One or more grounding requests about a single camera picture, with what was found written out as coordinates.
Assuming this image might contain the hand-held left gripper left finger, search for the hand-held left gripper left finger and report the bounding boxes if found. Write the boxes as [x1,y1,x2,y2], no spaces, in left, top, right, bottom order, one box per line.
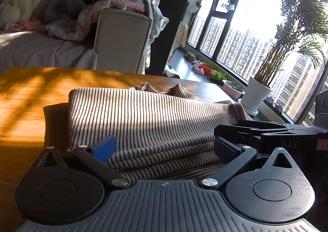
[36,135,131,189]

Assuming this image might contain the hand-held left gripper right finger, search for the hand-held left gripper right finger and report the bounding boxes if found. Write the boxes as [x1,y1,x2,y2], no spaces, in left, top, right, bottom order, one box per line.
[201,137,301,190]

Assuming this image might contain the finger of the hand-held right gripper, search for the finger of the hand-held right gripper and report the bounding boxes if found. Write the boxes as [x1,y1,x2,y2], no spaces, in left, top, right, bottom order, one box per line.
[238,120,290,130]
[214,124,262,145]

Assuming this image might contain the striped knit sweater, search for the striped knit sweater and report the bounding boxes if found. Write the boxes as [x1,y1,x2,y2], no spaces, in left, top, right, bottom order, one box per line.
[67,82,253,180]

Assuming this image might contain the white pot saucer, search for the white pot saucer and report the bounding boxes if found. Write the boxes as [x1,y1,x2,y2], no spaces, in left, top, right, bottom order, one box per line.
[238,98,260,117]

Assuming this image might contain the white plant pot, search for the white plant pot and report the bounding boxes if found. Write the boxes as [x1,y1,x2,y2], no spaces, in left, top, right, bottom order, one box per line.
[241,76,273,112]

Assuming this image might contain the small green potted plant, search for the small green potted plant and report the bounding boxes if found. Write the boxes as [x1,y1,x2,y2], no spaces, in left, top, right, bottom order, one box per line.
[210,69,228,86]

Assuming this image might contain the red basin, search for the red basin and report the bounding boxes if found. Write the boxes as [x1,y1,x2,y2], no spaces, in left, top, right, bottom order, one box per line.
[198,62,215,75]

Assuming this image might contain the pink shoes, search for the pink shoes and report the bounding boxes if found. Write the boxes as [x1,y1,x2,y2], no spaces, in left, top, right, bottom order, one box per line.
[191,60,205,75]

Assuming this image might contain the white floor washer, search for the white floor washer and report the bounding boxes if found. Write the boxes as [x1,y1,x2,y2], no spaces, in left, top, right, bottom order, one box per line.
[164,54,181,79]

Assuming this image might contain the beige towel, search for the beige towel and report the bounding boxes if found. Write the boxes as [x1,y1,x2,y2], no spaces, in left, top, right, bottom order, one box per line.
[178,22,189,48]

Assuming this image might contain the beige sofa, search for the beige sofa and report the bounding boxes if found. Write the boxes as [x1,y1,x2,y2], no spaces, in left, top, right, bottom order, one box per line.
[0,0,154,75]

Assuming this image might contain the palm plant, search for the palm plant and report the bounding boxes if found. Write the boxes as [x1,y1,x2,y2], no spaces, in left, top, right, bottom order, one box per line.
[253,0,328,89]

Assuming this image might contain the white sofa sheet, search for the white sofa sheet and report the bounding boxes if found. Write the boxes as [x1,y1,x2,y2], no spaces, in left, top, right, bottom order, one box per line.
[0,31,98,70]

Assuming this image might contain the pink patterned garment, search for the pink patterned garment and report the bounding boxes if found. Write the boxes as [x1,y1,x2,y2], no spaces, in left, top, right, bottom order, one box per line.
[46,0,148,43]

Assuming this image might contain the white hanging bag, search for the white hanging bag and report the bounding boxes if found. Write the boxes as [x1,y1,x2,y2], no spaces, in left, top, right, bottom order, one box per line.
[189,0,204,13]

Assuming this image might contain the pink cloth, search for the pink cloth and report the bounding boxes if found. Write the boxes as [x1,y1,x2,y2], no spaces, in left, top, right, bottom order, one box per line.
[3,17,46,31]

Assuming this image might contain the grey cushion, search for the grey cushion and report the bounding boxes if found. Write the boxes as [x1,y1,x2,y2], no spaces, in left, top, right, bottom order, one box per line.
[43,0,88,24]

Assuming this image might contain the black window frame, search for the black window frame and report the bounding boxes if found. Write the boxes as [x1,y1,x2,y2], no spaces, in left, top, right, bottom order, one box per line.
[185,0,328,127]

